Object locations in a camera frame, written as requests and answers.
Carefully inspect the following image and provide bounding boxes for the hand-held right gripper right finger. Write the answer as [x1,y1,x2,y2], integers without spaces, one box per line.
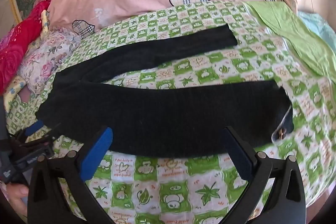
[222,126,306,224]

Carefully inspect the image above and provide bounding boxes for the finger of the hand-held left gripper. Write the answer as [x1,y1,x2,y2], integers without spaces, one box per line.
[39,123,62,146]
[16,120,44,142]

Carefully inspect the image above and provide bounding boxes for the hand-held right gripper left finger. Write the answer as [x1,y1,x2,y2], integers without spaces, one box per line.
[27,126,116,224]

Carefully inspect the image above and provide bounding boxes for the black pants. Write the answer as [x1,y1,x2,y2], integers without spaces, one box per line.
[35,25,294,159]

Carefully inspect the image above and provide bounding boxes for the person's left hand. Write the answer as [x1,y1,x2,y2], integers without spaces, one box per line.
[0,182,29,205]

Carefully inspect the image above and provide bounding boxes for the green checked bed sheet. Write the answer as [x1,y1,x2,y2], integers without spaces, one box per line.
[5,0,336,224]

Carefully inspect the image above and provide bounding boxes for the pale floral pillow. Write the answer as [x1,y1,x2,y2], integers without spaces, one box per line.
[17,27,82,93]

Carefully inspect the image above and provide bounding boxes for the red floral blanket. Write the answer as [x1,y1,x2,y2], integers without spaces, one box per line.
[0,0,51,94]

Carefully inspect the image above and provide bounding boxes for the plain green cloth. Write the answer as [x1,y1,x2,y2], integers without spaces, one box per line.
[245,0,336,83]

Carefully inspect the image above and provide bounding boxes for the light blue cloth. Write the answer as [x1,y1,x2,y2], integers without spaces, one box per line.
[297,11,336,48]

